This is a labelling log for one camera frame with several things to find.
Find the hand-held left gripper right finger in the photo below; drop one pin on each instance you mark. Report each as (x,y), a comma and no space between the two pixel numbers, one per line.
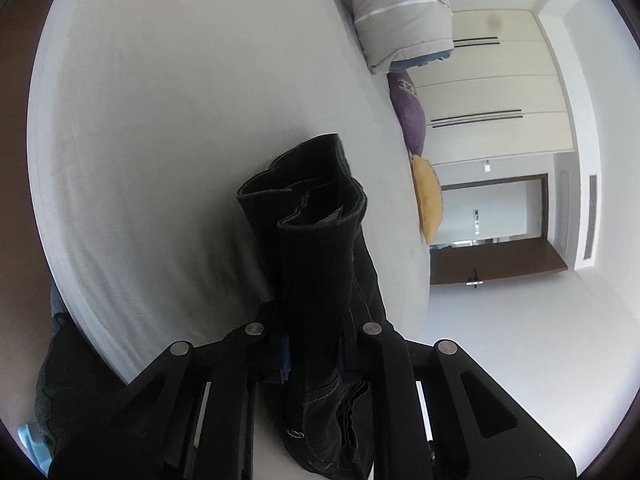
(400,385)

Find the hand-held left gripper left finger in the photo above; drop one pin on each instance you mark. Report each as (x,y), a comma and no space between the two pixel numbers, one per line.
(220,385)

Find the black pants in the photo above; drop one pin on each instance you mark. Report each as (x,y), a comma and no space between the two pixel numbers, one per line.
(315,285)

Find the person's dark grey clothing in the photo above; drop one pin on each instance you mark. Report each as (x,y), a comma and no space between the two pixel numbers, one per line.
(70,390)

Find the dark brown door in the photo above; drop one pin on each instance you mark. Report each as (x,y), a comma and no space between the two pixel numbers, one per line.
(500,260)

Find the yellow cushion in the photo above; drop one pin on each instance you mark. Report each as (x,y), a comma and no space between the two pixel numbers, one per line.
(429,200)

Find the light blue object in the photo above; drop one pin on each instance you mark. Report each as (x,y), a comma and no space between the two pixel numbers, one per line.
(30,442)

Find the purple cushion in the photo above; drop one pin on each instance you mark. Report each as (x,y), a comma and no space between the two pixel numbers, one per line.
(412,115)

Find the bed with white sheet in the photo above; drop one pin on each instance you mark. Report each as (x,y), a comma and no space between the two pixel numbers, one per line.
(175,110)

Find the cream wardrobe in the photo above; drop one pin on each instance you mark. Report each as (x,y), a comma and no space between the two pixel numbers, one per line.
(500,80)

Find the folded beige duvet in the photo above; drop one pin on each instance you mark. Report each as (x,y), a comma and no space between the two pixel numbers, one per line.
(395,5)

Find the dark brown door frame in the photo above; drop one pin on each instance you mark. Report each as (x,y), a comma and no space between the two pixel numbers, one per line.
(544,205)

